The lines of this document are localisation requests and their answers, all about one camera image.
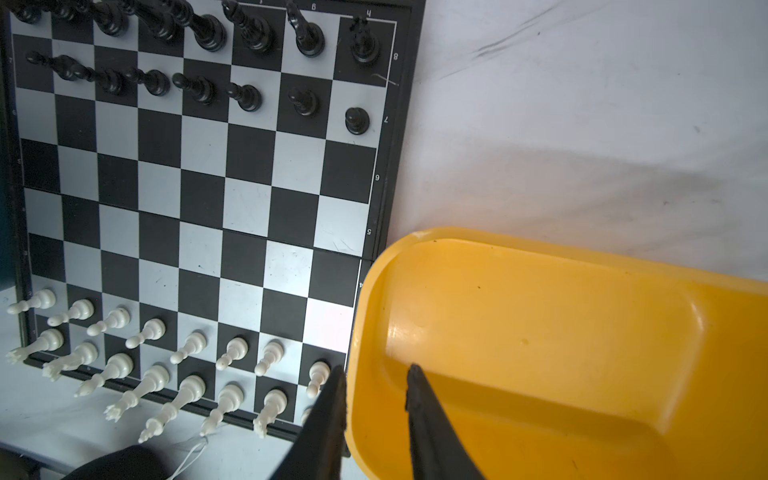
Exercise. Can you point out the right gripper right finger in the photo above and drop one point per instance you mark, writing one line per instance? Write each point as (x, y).
(435, 449)

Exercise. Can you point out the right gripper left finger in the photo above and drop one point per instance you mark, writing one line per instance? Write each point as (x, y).
(317, 452)

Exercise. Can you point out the yellow plastic tray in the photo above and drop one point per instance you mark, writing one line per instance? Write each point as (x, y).
(554, 362)

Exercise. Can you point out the black and white chessboard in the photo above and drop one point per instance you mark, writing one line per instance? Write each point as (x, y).
(198, 190)

